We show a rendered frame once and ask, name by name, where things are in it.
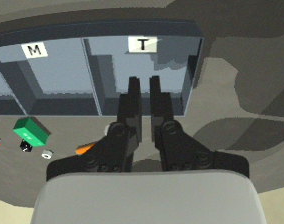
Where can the small white hex nut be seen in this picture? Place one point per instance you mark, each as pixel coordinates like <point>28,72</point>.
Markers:
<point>47,154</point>

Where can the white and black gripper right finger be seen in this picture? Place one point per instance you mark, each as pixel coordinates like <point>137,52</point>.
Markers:
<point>180,150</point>

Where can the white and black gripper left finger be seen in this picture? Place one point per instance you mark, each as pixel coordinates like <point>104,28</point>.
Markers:
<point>115,151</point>

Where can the black die with white pips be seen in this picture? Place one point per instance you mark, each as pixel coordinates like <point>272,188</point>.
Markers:
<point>25,146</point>

